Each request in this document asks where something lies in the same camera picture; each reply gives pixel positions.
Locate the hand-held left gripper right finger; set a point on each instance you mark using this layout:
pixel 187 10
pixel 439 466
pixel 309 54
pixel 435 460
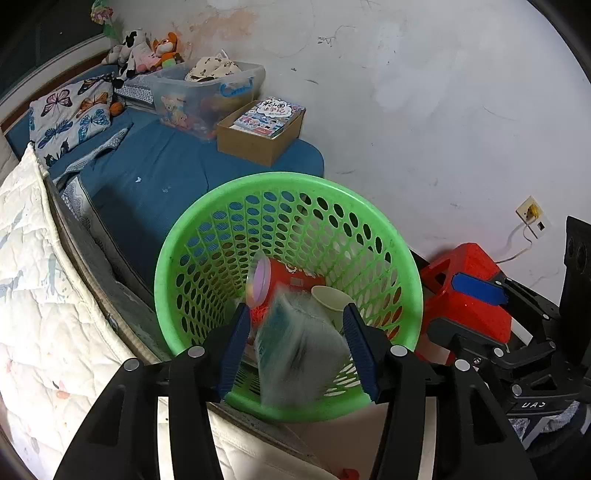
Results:
pixel 362 355

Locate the blue grey patterned cloth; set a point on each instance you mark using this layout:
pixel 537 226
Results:
pixel 99 154

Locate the clear plastic storage box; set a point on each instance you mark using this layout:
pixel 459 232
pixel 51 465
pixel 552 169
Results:
pixel 184 106

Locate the grey patterned folded cloth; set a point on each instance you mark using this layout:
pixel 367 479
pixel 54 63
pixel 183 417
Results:
pixel 134 94

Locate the cream printed cloth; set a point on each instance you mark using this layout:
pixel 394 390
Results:
pixel 212 69

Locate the small orange ball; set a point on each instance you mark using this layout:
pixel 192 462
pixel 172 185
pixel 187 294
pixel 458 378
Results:
pixel 116 108

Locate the white paper cup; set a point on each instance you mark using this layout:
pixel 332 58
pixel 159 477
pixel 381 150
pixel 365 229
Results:
pixel 330 304

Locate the red cartoon print cup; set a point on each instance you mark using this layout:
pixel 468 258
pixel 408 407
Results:
pixel 295 277

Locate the red plastic stool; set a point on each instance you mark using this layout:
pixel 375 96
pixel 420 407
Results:
pixel 475 256

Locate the white wall socket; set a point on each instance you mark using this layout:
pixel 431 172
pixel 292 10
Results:
pixel 540 224

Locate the butterfly print pillow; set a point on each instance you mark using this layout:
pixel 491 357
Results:
pixel 69 115

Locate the artificial flower decoration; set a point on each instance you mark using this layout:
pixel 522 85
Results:
pixel 102 14

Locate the orange fox plush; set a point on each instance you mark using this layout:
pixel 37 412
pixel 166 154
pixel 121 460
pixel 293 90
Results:
pixel 167 48

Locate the white quilted blanket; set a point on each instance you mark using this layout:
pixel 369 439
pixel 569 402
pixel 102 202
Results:
pixel 32 277

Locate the beige mattress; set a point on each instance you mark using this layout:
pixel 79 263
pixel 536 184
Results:
pixel 92 258

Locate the blue bed sheet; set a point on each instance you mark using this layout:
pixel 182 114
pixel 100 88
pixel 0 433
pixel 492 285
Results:
pixel 171 157

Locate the brown cardboard box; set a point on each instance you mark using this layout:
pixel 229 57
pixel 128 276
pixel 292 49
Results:
pixel 249 147

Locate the colourful cartoon book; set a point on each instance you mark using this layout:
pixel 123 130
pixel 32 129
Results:
pixel 270 115

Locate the white and green milk carton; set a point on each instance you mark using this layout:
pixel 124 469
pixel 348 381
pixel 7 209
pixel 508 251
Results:
pixel 300 350

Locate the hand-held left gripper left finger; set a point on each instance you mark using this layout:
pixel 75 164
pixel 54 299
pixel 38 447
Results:
pixel 233 350

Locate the pink plush toy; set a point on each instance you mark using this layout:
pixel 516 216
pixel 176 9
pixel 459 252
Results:
pixel 150 60

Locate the green plastic mesh basket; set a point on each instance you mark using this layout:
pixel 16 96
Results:
pixel 286 184

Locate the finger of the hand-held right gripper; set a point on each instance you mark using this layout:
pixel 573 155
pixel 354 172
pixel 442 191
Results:
pixel 478 288
pixel 466 348

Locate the black and white cow plush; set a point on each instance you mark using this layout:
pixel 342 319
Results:
pixel 129 53

